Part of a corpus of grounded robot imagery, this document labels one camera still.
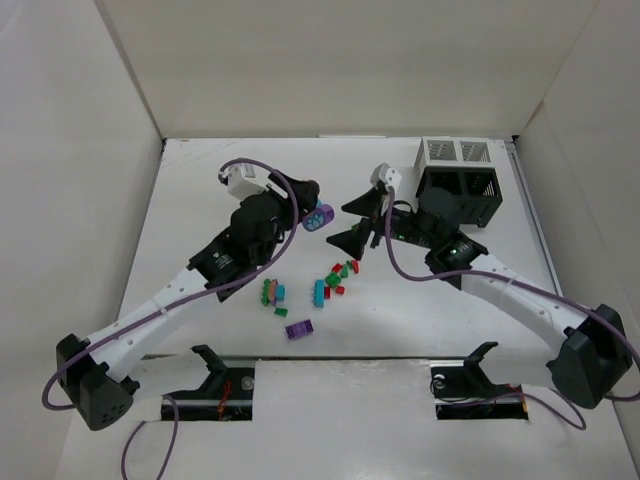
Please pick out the green lego brick centre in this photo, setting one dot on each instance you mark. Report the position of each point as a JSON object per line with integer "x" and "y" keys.
{"x": 333, "y": 280}

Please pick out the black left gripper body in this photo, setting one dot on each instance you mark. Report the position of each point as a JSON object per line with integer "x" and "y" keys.
{"x": 298, "y": 192}

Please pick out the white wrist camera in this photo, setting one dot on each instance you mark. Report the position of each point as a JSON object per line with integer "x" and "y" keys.
{"x": 241, "y": 180}
{"x": 387, "y": 177}

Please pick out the small green lego brick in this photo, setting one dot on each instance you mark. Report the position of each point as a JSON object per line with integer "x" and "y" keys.
{"x": 281, "y": 312}

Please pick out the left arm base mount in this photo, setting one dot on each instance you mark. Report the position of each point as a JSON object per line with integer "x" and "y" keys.
{"x": 224, "y": 395}

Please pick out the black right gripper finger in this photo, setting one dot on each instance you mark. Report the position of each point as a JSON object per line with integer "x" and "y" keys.
{"x": 352, "y": 243}
{"x": 365, "y": 205}

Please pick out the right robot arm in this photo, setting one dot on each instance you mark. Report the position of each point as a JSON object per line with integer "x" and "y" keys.
{"x": 588, "y": 352}

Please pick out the purple rounded flower lego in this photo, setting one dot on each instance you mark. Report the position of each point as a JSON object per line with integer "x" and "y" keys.
{"x": 320, "y": 217}

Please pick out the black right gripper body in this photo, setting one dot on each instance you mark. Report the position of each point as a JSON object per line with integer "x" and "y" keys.
{"x": 373, "y": 220}

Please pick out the cyan long lego brick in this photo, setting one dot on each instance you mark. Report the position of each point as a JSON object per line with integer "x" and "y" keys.
{"x": 318, "y": 294}

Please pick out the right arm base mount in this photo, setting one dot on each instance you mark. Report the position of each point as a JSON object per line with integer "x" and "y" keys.
{"x": 462, "y": 391}

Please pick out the purple flat lego brick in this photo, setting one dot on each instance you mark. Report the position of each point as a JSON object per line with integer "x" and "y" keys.
{"x": 299, "y": 330}

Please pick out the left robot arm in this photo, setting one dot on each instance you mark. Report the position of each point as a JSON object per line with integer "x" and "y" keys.
{"x": 104, "y": 374}

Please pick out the black slotted container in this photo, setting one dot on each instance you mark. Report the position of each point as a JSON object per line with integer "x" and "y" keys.
{"x": 476, "y": 190}

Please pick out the white slotted container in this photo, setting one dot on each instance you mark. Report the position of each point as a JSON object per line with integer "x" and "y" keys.
{"x": 453, "y": 152}

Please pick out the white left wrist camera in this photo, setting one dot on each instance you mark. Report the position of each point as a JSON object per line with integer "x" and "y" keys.
{"x": 241, "y": 180}

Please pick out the stacked multicolour lego pile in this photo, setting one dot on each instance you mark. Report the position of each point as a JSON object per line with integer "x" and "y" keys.
{"x": 273, "y": 293}

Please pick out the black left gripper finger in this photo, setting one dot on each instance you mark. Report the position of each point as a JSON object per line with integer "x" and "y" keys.
{"x": 284, "y": 233}
{"x": 306, "y": 194}

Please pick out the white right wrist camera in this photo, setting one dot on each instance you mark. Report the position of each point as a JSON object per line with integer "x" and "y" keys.
{"x": 387, "y": 177}

